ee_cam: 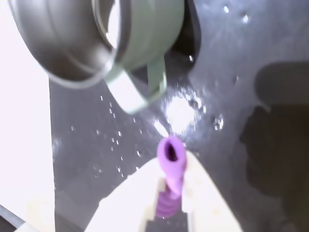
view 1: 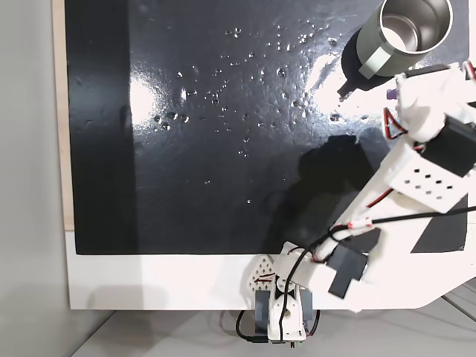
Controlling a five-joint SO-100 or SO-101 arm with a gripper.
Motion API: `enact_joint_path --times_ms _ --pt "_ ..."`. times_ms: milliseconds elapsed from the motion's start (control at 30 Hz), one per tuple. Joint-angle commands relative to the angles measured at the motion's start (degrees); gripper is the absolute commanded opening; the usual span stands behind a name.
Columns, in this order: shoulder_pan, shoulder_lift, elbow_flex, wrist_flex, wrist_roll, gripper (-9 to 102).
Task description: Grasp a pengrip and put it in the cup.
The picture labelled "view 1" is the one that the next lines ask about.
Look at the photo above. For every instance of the purple ribbed pen grip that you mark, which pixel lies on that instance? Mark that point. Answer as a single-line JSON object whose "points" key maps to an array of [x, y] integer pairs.
{"points": [[391, 94]]}

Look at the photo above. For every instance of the stainless steel cup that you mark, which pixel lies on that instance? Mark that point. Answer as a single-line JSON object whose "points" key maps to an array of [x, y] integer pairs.
{"points": [[372, 44]]}

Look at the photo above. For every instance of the black glossy mat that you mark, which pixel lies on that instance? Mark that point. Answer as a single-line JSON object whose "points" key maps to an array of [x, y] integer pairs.
{"points": [[186, 204]]}

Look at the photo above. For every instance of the beige wooden board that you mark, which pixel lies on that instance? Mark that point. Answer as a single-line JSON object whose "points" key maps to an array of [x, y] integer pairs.
{"points": [[61, 111]]}

